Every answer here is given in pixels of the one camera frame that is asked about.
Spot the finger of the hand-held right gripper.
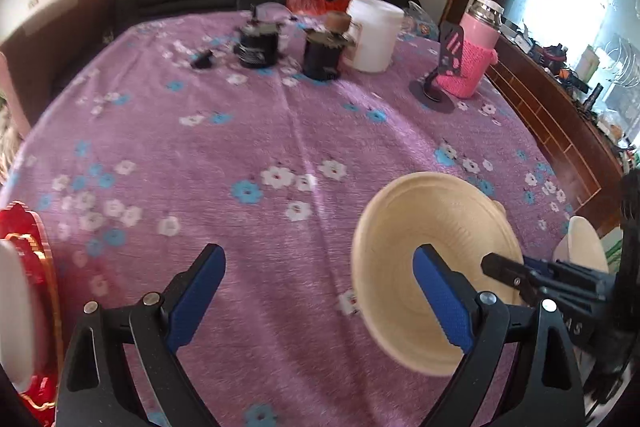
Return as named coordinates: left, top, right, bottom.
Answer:
left=522, top=257, right=566, bottom=280
left=481, top=252, right=538, bottom=308

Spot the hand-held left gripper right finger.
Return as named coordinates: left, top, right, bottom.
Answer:
left=412, top=243, right=586, bottom=427

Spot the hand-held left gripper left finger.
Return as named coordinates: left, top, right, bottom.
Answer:
left=55, top=243, right=227, bottom=427

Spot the large cream plastic bowl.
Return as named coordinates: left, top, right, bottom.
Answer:
left=350, top=172, right=526, bottom=378

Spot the red glass plate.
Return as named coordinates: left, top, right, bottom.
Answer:
left=0, top=201, right=64, bottom=414

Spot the green printed carton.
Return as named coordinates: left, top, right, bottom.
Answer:
left=601, top=231, right=624, bottom=269

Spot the wooden sideboard with clutter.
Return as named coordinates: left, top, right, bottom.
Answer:
left=481, top=36, right=627, bottom=235

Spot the purple floral tablecloth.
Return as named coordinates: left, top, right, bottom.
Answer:
left=0, top=9, right=581, bottom=427

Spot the black flashlight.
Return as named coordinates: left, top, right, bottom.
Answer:
left=586, top=83, right=604, bottom=114

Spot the pink knitted sleeve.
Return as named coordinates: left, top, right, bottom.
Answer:
left=436, top=38, right=500, bottom=100

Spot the black phone stand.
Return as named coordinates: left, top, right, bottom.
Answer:
left=408, top=21, right=464, bottom=113

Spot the black binder clip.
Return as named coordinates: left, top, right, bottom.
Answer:
left=191, top=49, right=217, bottom=71

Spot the pink thermos flask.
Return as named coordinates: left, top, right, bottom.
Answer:
left=460, top=0, right=505, bottom=46

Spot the black cylindrical motor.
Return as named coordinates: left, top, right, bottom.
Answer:
left=234, top=18, right=284, bottom=70

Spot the black jar with lid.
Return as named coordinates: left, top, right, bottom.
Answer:
left=302, top=29, right=352, bottom=83

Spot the white plastic jar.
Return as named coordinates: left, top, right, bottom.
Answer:
left=344, top=0, right=405, bottom=73

